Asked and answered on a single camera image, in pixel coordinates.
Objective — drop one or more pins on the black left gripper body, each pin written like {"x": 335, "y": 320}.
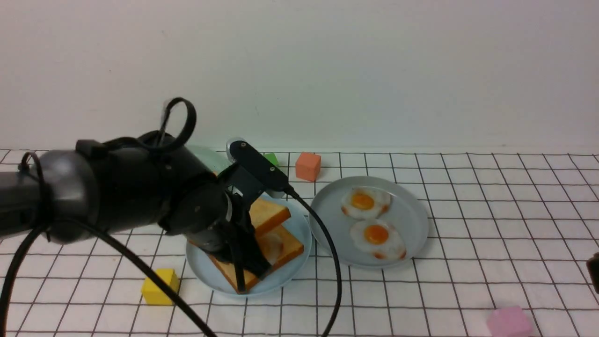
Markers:
{"x": 202, "y": 208}

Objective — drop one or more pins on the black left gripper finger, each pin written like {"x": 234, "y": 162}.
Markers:
{"x": 253, "y": 259}
{"x": 237, "y": 258}

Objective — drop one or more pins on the fried egg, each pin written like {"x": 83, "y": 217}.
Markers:
{"x": 364, "y": 203}
{"x": 378, "y": 239}
{"x": 271, "y": 246}

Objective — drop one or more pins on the toast slice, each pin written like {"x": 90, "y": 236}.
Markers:
{"x": 220, "y": 277}
{"x": 266, "y": 215}

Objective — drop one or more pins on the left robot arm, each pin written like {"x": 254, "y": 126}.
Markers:
{"x": 114, "y": 186}

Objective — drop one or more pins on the light blue centre plate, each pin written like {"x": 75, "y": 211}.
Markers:
{"x": 298, "y": 225}

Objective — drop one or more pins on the grey-green bread plate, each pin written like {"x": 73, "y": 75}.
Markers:
{"x": 215, "y": 161}

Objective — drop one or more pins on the green foam cube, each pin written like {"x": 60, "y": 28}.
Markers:
{"x": 271, "y": 158}

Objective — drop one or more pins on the yellow foam cube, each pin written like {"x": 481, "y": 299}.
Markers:
{"x": 153, "y": 295}

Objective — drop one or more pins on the orange foam cube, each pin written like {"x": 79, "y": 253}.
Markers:
{"x": 308, "y": 166}

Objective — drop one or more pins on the grey egg plate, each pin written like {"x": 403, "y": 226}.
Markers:
{"x": 406, "y": 214}

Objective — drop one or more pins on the checkered white tablecloth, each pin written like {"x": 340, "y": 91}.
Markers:
{"x": 505, "y": 230}

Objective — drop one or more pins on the pink foam cube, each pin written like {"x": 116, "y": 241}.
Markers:
{"x": 509, "y": 322}

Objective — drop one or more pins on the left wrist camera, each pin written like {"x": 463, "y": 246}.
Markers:
{"x": 251, "y": 173}

